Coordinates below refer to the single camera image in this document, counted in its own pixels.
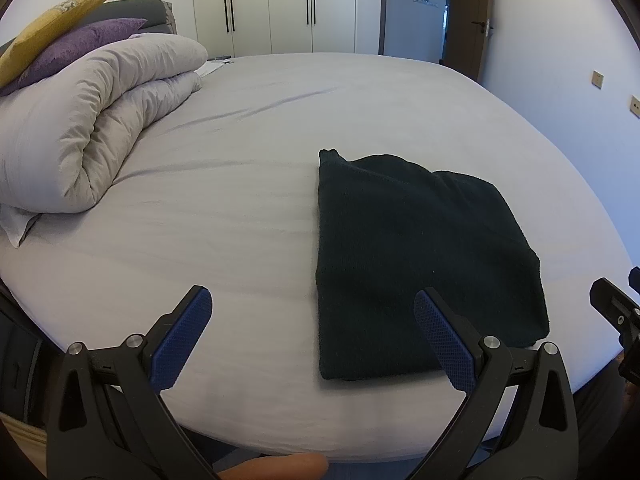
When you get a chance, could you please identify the person's left hand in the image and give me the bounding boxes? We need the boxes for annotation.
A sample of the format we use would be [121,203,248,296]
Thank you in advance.
[220,452,329,480]

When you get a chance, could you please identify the white papers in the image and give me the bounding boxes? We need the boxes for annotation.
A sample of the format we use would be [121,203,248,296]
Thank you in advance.
[197,57,234,78]

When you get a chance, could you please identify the white wardrobe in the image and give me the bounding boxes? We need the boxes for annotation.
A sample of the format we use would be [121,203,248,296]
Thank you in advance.
[190,0,383,58]

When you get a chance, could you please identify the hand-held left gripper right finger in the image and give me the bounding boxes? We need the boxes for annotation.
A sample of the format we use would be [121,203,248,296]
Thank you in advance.
[407,287,581,480]

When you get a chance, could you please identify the bed with grey sheet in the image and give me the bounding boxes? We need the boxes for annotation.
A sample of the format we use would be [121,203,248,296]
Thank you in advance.
[0,52,631,463]

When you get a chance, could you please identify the rolled beige duvet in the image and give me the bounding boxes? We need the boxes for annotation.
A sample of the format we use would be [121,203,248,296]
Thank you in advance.
[0,33,209,214]

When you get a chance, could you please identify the grey padded headboard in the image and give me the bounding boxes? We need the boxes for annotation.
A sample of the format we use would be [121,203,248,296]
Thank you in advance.
[97,0,178,36]

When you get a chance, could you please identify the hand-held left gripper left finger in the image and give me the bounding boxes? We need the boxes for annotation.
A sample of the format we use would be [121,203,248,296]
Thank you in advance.
[45,285,221,480]

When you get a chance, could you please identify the brown wooden door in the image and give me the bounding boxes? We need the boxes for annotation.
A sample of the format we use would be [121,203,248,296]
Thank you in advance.
[445,0,493,83]

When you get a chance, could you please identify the yellow pillow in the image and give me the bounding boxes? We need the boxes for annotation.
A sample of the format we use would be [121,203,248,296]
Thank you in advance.
[0,0,118,88]

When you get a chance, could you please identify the dark green sweater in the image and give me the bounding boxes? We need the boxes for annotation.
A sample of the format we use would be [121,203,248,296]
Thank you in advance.
[316,148,551,382]

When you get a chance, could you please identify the person's grey trousers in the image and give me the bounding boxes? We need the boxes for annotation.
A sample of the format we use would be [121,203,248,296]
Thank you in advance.
[572,365,628,466]

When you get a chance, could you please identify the white pillow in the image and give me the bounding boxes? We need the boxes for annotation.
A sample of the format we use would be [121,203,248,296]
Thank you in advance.
[0,207,42,248]

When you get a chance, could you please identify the purple pillow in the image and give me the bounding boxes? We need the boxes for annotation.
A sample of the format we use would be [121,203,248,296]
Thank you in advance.
[0,18,148,97]

